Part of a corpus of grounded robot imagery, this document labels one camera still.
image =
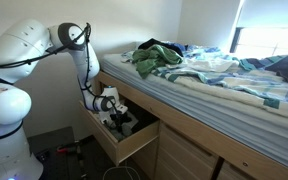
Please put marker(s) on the dark purple garment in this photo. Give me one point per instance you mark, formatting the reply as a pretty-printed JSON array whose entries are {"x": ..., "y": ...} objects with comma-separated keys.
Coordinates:
[{"x": 173, "y": 46}]

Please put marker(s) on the green clothes pile on bed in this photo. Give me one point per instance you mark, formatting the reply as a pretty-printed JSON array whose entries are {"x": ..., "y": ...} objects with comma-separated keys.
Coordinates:
[{"x": 147, "y": 60}]

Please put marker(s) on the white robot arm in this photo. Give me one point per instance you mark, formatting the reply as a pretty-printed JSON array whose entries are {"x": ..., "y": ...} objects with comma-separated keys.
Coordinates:
[{"x": 22, "y": 47}]

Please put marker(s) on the wooden bed frame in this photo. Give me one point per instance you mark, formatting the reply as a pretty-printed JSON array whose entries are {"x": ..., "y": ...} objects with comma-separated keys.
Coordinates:
[{"x": 244, "y": 158}]

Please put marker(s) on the window blind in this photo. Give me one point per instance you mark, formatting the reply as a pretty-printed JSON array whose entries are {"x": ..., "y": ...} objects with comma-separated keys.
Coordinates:
[{"x": 263, "y": 13}]

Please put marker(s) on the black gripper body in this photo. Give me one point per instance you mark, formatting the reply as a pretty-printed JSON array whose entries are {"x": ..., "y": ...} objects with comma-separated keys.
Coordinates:
[{"x": 113, "y": 118}]

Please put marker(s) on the blue-grey mattress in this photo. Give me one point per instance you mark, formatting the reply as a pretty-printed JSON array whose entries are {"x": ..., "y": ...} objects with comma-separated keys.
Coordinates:
[{"x": 258, "y": 129}]

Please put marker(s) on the open wooden drawer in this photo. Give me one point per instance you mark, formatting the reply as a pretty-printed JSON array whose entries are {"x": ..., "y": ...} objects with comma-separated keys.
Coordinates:
[{"x": 118, "y": 150}]

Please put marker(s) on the black garment in drawer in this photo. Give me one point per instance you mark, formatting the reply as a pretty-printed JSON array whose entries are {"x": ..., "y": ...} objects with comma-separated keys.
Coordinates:
[{"x": 128, "y": 118}]

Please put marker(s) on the blue striped blanket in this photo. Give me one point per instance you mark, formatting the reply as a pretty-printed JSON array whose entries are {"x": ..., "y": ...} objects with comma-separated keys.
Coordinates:
[{"x": 210, "y": 71}]

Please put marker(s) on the red-handled clamp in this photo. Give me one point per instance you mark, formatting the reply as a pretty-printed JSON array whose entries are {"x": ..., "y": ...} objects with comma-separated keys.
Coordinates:
[{"x": 68, "y": 148}]

